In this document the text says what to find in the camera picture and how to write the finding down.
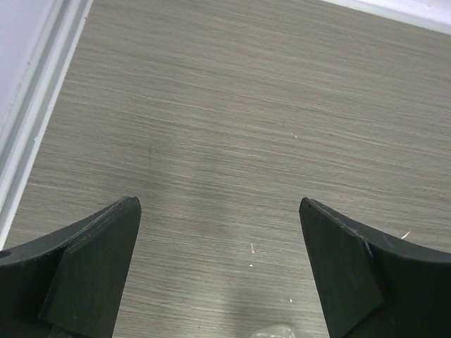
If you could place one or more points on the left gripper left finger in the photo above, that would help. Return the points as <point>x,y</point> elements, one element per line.
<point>69,283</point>

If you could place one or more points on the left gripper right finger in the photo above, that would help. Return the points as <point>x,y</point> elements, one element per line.
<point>372,284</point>

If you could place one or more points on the clear plastic water bottle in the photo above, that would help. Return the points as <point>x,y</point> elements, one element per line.
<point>275,331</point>

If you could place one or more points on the aluminium frame rail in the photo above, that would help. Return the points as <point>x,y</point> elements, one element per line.
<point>38,40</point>

